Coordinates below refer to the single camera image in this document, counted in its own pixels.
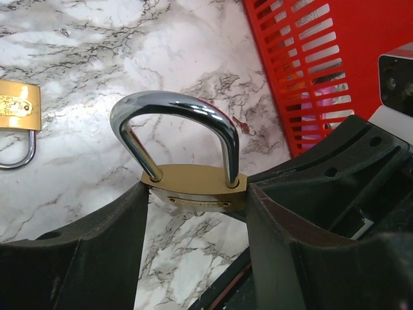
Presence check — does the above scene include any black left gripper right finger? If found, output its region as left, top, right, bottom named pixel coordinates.
left=246, top=185, right=412, bottom=309

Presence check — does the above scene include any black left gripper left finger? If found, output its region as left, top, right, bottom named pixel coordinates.
left=1, top=183, right=148, bottom=309

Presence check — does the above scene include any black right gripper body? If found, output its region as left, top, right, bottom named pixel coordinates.
left=180, top=114, right=413, bottom=310

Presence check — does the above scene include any large brass padlock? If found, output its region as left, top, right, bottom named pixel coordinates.
left=110, top=91, right=247, bottom=212

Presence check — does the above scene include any small red key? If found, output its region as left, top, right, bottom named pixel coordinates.
left=232, top=116, right=256, bottom=136

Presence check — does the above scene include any red plastic basket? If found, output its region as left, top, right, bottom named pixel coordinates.
left=243, top=1, right=412, bottom=156

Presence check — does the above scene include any small brass padlock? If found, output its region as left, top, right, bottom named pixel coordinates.
left=1, top=79, right=41, bottom=170

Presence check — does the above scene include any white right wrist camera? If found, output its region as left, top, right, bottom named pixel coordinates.
left=369, top=42, right=412, bottom=140

